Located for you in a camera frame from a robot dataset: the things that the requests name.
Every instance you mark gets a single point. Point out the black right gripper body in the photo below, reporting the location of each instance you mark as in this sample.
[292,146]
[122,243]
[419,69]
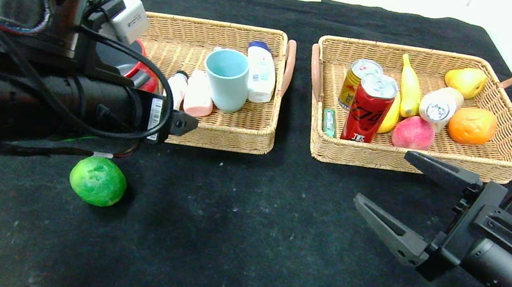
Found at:
[455,230]

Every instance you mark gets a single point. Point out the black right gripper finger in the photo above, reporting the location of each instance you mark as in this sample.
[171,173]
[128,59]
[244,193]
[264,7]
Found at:
[446,176]
[395,238]

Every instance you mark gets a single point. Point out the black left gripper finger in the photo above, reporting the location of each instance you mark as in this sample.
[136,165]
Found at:
[183,124]

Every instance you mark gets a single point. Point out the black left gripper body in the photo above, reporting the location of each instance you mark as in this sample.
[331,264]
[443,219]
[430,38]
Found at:
[156,119]

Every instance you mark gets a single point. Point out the white slim bottle black cap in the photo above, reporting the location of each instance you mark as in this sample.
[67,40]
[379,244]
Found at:
[176,85]

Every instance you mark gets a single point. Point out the red pot black interior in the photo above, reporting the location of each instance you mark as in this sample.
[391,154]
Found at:
[147,79]

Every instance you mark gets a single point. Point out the white milk bottle green label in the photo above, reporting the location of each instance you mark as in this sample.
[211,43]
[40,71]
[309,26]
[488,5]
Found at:
[436,111]

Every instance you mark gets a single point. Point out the green lime fruit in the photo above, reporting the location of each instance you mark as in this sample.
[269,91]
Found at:
[98,181]

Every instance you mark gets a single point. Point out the yellow banana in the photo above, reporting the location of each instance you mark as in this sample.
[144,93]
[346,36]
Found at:
[410,90]

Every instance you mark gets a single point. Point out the red soda can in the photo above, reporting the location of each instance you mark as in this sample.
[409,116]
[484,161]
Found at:
[368,111]

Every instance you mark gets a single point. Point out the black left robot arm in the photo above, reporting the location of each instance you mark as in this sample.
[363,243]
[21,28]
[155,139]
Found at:
[42,93]

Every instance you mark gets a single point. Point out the pink bottle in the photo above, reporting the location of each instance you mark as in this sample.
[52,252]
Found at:
[198,98]

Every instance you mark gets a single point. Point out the pink peach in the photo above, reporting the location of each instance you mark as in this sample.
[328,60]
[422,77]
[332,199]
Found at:
[413,133]

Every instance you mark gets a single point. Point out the orange fruit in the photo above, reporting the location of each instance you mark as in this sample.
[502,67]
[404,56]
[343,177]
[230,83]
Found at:
[473,126]

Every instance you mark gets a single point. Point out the light blue cup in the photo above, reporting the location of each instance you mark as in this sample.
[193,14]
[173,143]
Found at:
[226,84]

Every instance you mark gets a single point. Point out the yellow mango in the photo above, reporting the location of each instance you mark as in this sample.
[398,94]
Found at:
[389,119]

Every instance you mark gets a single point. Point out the white lotion bottle blue cap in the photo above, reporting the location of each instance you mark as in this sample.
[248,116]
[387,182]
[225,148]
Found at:
[261,73]

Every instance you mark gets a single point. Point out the yellow pear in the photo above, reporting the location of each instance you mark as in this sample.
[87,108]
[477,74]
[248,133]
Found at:
[467,83]

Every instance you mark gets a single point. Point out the small green gum pack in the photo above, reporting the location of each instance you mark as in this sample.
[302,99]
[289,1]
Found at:
[328,122]

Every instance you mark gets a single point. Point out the gold energy drink can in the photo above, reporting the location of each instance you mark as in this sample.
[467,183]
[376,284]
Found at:
[352,84]

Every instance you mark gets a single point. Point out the black tablecloth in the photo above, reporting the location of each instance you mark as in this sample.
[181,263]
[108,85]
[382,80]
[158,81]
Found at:
[244,262]

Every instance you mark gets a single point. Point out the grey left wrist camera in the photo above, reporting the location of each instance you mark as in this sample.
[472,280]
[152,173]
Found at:
[128,20]

